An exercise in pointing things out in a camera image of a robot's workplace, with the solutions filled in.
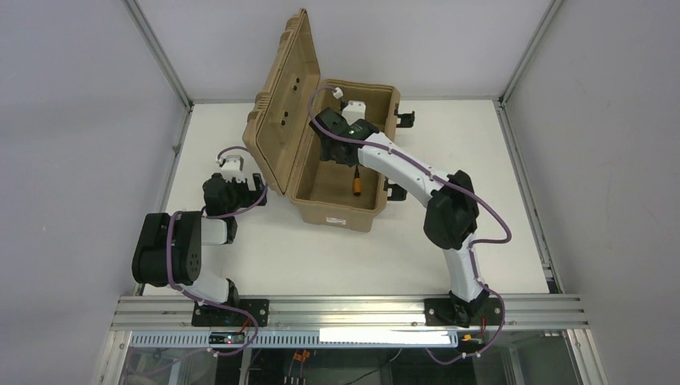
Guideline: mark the upper black toolbox latch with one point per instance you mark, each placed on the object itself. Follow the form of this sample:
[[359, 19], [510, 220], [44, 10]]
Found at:
[[404, 119]]

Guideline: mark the orange black screwdriver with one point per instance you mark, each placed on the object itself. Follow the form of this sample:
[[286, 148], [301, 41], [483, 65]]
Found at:
[[357, 184]]

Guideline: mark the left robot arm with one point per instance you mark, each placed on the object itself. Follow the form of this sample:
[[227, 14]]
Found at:
[[169, 248]]

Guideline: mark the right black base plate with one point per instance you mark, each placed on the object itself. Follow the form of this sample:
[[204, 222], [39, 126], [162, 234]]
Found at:
[[450, 312]]

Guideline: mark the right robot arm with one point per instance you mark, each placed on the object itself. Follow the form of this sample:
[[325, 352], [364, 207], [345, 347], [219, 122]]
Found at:
[[451, 211]]

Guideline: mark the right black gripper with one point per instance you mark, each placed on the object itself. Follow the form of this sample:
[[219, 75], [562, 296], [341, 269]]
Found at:
[[333, 154]]

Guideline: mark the lower black toolbox latch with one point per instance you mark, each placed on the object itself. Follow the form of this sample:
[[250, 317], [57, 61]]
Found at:
[[394, 191]]

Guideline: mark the left aluminium frame post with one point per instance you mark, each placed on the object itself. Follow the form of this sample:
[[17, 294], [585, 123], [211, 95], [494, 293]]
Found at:
[[159, 54]]

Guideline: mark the right aluminium frame post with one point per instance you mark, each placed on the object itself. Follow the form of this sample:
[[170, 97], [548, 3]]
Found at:
[[502, 104]]

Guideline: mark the perforated cable tray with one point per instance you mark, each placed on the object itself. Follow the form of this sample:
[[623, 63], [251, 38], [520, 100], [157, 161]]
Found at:
[[324, 338]]

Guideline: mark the black toolbox latch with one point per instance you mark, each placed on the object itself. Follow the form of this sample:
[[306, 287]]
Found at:
[[394, 191], [404, 119]]

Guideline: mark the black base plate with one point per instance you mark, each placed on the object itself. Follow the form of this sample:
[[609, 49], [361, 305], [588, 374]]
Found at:
[[211, 316], [450, 312]]

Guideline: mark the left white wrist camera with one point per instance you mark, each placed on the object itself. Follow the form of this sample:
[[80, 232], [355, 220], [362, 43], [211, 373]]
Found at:
[[230, 167]]

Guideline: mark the aluminium frame post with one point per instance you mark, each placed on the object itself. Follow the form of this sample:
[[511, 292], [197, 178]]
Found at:
[[159, 54], [502, 104]]

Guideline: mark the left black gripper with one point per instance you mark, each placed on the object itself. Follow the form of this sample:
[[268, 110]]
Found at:
[[256, 188]]

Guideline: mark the tan plastic toolbox bin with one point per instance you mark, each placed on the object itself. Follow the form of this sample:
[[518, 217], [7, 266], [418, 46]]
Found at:
[[286, 149]]

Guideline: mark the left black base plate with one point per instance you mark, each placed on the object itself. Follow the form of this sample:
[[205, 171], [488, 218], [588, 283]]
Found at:
[[211, 316]]

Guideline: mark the aluminium mounting rail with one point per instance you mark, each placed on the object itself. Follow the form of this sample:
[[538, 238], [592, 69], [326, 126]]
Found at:
[[309, 313]]

